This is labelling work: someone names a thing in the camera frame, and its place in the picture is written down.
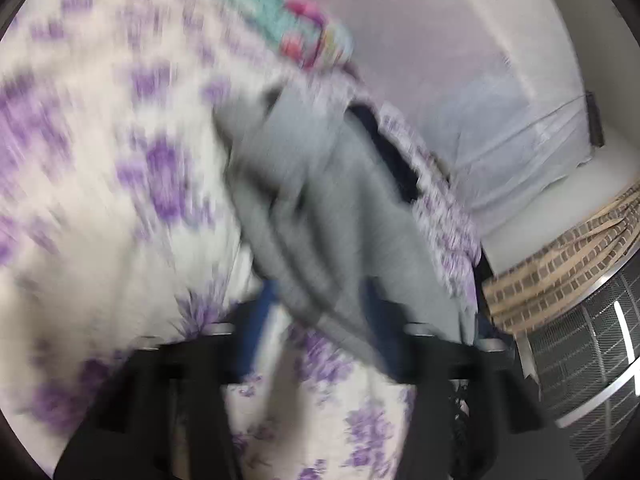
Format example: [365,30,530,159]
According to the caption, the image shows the grey sweatpants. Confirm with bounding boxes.
[214,86,476,366]

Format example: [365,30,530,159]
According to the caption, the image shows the beige striped curtain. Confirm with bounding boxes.
[483,184,639,336]

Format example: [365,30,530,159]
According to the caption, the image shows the pale lilac headboard cover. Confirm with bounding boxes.
[319,0,591,234]

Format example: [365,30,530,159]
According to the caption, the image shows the colourful floral folded blanket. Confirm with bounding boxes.
[224,0,354,70]

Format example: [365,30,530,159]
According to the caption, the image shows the purple floral bedspread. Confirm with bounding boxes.
[1,0,480,474]

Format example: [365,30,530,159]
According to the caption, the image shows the black folded garment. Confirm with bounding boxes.
[346,102,420,204]

